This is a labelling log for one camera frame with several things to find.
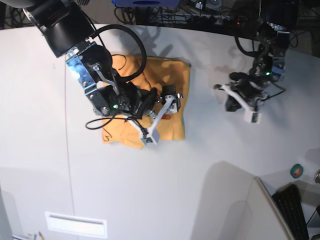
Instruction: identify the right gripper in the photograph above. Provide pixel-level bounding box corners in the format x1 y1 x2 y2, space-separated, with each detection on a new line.
119 83 181 119

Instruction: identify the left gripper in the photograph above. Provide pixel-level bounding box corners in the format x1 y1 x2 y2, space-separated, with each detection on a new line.
225 72 269 112

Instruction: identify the yellow orange t-shirt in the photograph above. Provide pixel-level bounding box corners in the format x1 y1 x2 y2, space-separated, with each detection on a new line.
102 57 191 149

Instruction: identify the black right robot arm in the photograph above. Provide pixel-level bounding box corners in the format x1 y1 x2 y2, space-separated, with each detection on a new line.
4 0 181 120

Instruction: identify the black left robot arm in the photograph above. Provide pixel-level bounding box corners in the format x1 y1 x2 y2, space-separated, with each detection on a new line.
227 0 299 110

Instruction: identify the green tape roll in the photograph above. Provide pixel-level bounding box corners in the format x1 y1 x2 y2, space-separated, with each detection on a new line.
290 163 304 179

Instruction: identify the white partition panel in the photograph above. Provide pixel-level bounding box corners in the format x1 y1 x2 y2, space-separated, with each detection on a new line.
191 161 295 240

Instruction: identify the black keyboard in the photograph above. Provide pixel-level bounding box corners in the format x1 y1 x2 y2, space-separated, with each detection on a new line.
272 184 309 240

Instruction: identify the metal knob at edge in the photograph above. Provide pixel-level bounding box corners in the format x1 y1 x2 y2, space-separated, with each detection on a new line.
314 170 320 184

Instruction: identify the white rectangular table inset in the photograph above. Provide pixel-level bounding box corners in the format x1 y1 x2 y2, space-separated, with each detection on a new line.
44 212 108 239

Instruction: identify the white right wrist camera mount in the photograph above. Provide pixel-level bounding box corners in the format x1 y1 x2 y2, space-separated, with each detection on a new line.
123 93 186 149

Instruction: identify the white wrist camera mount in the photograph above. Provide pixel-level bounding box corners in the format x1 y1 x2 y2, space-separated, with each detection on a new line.
213 84 261 124
123 93 186 149

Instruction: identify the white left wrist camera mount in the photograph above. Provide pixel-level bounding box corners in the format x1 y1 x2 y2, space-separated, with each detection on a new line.
213 84 261 124

